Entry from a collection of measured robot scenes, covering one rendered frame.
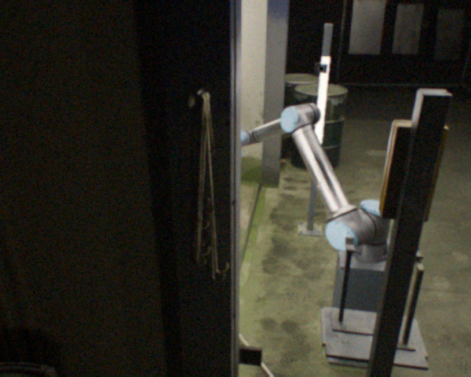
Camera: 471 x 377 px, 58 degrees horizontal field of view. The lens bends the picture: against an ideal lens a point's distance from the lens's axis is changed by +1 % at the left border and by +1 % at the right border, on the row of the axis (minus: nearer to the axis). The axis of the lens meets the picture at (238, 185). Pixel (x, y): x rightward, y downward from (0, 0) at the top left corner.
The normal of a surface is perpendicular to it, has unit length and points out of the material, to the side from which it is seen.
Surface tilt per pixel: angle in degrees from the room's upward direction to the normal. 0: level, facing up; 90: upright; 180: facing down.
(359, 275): 90
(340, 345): 0
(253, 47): 90
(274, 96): 90
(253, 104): 90
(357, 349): 0
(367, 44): 81
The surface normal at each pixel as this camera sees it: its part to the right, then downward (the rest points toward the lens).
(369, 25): -0.15, 0.26
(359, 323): 0.00, -0.91
